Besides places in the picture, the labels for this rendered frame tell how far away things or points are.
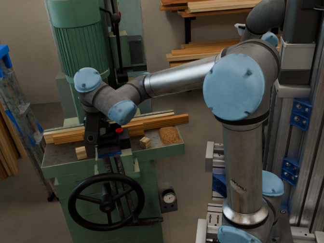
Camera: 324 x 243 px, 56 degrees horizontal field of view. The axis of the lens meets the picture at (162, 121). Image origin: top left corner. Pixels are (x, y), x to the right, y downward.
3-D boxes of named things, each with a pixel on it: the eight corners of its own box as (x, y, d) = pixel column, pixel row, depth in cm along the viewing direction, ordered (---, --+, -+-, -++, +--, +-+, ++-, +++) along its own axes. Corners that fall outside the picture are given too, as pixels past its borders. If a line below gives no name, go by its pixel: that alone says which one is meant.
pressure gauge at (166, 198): (163, 207, 139) (162, 194, 135) (161, 201, 142) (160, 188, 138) (177, 205, 140) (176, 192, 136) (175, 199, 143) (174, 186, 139)
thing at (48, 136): (46, 143, 138) (43, 134, 136) (46, 141, 140) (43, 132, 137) (175, 122, 146) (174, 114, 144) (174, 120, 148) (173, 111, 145)
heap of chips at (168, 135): (162, 144, 131) (161, 139, 130) (156, 129, 142) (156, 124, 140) (181, 141, 132) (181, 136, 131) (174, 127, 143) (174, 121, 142)
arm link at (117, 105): (148, 96, 89) (119, 75, 92) (124, 113, 81) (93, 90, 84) (141, 114, 94) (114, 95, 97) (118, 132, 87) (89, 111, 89)
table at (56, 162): (40, 195, 118) (36, 183, 115) (49, 150, 144) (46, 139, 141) (191, 167, 126) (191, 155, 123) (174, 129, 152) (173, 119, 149)
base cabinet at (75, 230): (88, 293, 170) (57, 201, 133) (88, 214, 219) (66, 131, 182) (167, 275, 176) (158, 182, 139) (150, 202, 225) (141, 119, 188)
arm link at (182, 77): (284, 21, 70) (135, 68, 102) (271, 34, 62) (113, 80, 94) (296, 68, 74) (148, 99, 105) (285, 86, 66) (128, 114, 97)
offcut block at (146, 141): (145, 142, 134) (144, 136, 132) (151, 144, 132) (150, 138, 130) (140, 146, 131) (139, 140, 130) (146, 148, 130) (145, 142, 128)
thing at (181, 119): (54, 144, 137) (52, 137, 135) (55, 142, 139) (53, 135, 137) (188, 122, 145) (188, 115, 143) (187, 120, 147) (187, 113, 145)
